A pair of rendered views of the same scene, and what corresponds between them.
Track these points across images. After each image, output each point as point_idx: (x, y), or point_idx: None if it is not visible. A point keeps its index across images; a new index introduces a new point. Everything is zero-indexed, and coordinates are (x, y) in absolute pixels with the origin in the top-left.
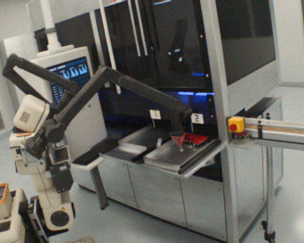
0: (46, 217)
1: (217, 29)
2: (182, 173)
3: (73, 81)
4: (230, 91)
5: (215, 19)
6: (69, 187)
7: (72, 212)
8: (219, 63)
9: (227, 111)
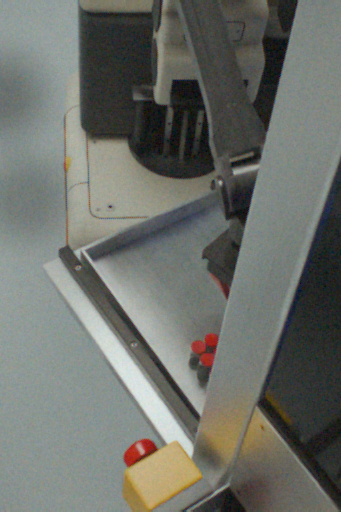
0: (153, 31)
1: (307, 130)
2: (61, 262)
3: None
4: (266, 444)
5: (320, 50)
6: (155, 25)
7: (160, 82)
8: (238, 266)
9: (215, 441)
